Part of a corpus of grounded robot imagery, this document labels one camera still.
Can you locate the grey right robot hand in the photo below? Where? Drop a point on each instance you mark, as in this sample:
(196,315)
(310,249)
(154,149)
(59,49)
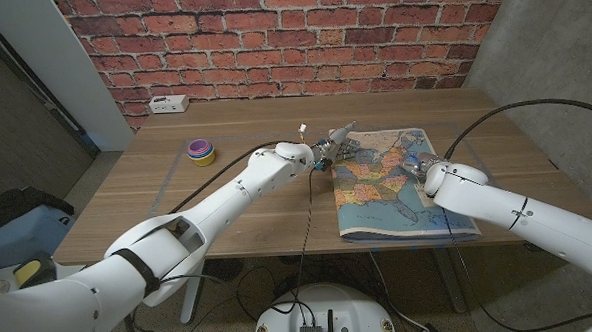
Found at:
(422,163)

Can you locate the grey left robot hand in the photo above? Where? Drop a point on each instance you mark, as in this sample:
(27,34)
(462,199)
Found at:
(332,147)

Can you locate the white power strip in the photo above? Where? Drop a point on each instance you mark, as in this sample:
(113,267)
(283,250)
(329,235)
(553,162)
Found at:
(168,104)

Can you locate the white pillar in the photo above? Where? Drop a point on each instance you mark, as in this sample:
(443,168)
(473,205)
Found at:
(56,61)

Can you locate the table leg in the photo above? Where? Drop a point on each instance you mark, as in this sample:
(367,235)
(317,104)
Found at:
(450,279)
(189,303)

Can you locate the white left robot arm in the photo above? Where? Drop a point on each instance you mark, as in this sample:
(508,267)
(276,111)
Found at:
(179,231)

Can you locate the blue bag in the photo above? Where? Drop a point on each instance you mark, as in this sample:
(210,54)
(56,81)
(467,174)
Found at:
(19,238)

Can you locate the black round floor base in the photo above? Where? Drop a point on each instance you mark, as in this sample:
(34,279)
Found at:
(224,270)

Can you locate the stacked colourful plastic cups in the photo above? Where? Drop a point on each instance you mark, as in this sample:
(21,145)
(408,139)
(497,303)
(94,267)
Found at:
(201,152)

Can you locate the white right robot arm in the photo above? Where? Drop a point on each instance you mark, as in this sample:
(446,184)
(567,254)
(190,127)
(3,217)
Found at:
(528,221)

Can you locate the red brick printed backdrop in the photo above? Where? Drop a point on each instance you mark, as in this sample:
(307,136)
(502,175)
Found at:
(290,41)

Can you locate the black cloth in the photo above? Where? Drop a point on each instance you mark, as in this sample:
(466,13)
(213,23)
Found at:
(12,206)

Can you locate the United States paper map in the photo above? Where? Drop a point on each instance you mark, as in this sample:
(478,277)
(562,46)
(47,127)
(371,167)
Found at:
(387,202)

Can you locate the black antenna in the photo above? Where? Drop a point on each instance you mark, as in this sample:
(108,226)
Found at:
(330,324)

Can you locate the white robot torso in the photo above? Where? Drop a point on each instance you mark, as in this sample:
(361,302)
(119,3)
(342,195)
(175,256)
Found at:
(352,308)

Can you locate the dark door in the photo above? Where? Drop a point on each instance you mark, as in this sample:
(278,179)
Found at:
(19,123)

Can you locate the black yellow foot pedal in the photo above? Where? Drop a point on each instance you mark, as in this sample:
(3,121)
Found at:
(30,271)

